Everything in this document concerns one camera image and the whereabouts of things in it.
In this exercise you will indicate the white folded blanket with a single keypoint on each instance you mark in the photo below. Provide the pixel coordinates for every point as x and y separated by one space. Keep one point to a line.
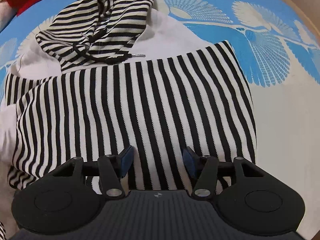
7 13

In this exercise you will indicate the blue white patterned bedspread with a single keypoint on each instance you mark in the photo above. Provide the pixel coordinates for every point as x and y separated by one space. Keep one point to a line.
279 57

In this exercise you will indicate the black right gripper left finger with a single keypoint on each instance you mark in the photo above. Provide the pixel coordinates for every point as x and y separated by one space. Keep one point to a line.
73 194

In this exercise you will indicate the black white striped hoodie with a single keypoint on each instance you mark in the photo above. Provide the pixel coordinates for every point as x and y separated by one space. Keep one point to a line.
103 93

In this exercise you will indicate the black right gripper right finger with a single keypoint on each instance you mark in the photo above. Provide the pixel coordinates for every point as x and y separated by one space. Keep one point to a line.
246 197

